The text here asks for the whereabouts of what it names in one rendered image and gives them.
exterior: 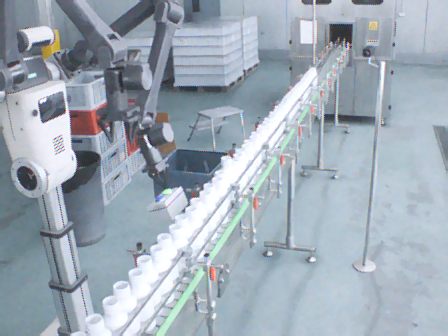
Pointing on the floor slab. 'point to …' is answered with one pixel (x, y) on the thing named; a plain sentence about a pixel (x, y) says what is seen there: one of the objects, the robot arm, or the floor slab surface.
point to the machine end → (353, 27)
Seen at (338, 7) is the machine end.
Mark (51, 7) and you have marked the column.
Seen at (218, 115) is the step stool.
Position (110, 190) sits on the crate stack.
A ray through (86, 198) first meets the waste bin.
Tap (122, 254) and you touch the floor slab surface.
